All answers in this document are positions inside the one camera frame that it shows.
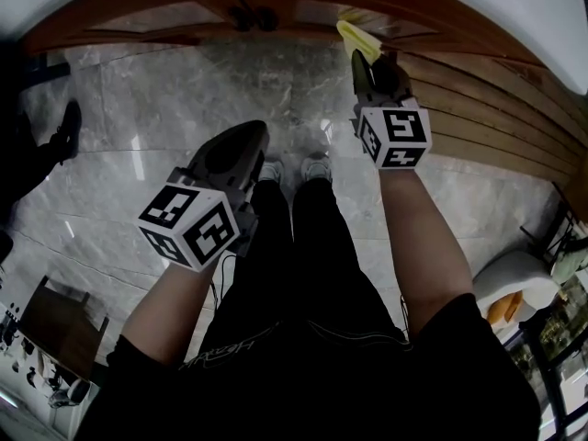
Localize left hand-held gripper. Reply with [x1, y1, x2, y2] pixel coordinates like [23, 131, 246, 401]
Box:
[137, 121, 270, 273]

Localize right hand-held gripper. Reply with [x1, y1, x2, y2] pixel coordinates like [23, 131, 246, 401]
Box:
[352, 51, 433, 171]

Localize yellow cloth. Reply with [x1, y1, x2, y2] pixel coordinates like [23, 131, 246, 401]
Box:
[335, 19, 383, 62]

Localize wooden cabinet door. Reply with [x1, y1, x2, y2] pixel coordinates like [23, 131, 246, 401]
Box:
[85, 0, 244, 48]
[270, 0, 460, 57]

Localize person's right forearm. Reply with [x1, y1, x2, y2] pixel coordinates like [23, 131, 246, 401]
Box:
[376, 167, 474, 339]

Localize person's left forearm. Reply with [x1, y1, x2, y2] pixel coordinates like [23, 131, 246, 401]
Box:
[123, 262, 231, 371]

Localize person's left white shoe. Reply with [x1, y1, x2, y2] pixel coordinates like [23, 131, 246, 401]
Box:
[259, 161, 284, 183]

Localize person's white shoe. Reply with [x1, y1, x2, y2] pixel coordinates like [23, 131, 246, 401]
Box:
[300, 153, 332, 183]
[259, 161, 284, 183]

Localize person's right white shoe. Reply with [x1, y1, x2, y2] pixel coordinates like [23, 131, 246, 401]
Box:
[300, 153, 332, 183]

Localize person's black trousers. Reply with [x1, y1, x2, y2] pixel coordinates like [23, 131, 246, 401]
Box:
[215, 179, 401, 339]

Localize wooden slatted panel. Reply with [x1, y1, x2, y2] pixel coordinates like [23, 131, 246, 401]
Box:
[394, 51, 588, 222]

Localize white ceramic washbasin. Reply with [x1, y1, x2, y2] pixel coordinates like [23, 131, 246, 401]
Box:
[0, 0, 588, 96]

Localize dark wooden chair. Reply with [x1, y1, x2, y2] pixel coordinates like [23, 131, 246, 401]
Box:
[20, 276, 111, 380]

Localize black metal rack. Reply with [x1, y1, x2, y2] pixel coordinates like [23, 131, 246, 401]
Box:
[521, 181, 588, 270]

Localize person's black t-shirt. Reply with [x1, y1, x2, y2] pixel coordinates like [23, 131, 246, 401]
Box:
[77, 291, 543, 441]

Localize orange cushion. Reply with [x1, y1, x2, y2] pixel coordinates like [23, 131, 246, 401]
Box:
[486, 290, 525, 325]

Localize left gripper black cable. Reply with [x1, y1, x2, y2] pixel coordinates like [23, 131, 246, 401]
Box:
[210, 253, 236, 311]

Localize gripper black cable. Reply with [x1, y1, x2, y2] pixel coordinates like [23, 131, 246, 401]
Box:
[210, 253, 236, 311]
[399, 294, 413, 339]

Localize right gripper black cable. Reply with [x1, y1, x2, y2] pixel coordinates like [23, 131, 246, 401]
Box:
[399, 294, 413, 339]

